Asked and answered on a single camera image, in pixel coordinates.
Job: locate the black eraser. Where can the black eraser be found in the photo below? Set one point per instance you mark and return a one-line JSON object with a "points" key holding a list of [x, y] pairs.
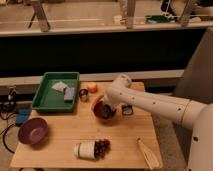
{"points": [[106, 112]]}

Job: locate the red bowl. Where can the red bowl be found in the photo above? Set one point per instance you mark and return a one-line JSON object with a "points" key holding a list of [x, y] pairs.
{"points": [[97, 107]]}

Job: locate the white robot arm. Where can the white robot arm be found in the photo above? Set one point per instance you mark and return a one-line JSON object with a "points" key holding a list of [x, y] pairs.
{"points": [[190, 114]]}

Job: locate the purple bowl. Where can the purple bowl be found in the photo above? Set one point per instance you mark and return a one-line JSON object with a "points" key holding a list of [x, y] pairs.
{"points": [[33, 131]]}

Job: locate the orange round object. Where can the orange round object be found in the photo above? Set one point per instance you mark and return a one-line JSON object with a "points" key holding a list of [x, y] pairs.
{"points": [[92, 87]]}

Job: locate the small metal cup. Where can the small metal cup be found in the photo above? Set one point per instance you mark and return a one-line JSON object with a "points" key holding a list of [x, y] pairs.
{"points": [[83, 95]]}

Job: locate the grey sponge block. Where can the grey sponge block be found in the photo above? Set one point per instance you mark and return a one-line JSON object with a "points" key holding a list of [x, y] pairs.
{"points": [[68, 94]]}

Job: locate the white cloth piece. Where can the white cloth piece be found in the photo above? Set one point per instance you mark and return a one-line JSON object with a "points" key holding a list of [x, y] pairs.
{"points": [[60, 86]]}

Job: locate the green plastic tray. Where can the green plastic tray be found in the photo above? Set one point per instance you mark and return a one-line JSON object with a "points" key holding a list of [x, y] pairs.
{"points": [[49, 100]]}

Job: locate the brown grape bunch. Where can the brown grape bunch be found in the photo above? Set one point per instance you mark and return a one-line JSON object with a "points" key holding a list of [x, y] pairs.
{"points": [[101, 148]]}

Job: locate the white cup on side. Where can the white cup on side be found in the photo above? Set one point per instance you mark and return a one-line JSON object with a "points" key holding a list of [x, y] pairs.
{"points": [[84, 150]]}

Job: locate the green object in background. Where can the green object in background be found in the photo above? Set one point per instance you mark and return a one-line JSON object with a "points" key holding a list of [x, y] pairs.
{"points": [[155, 19]]}

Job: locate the blue box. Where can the blue box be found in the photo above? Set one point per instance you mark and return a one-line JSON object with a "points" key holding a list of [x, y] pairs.
{"points": [[22, 116]]}

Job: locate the yellow corn cob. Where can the yellow corn cob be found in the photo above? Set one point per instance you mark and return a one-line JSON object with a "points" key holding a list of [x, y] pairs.
{"points": [[148, 154]]}

